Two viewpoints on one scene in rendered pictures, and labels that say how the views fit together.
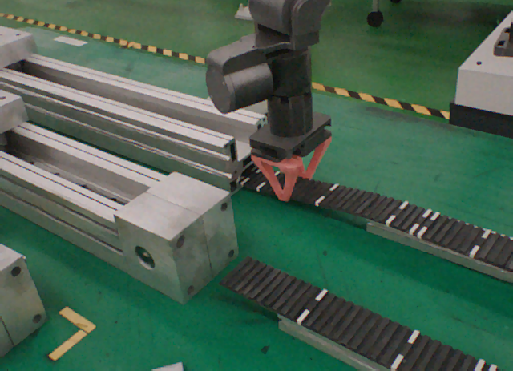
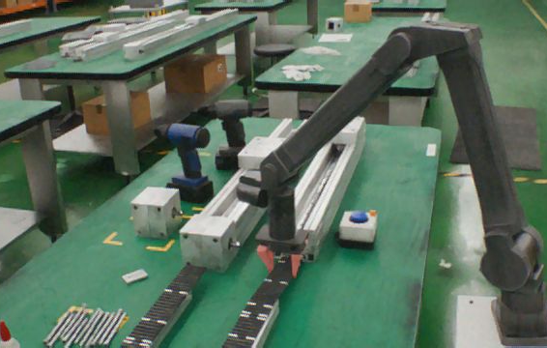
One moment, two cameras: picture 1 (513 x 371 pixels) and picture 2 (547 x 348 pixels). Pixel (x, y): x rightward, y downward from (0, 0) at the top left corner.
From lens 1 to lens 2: 1.09 m
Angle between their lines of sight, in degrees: 59
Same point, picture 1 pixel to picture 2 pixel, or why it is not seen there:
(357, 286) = (211, 313)
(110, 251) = not seen: hidden behind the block
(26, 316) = (158, 230)
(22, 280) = (160, 215)
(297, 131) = (271, 235)
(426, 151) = (367, 319)
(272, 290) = (184, 279)
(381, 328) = (164, 312)
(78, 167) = not seen: hidden behind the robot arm
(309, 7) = (267, 170)
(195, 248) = (193, 246)
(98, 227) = not seen: hidden behind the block
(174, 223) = (190, 229)
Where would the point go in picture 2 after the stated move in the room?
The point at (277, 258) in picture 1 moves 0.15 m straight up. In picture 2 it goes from (225, 284) to (219, 223)
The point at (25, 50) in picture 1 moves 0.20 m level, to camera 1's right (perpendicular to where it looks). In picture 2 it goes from (348, 139) to (386, 159)
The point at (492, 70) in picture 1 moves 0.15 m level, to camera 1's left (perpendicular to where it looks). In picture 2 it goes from (462, 310) to (412, 271)
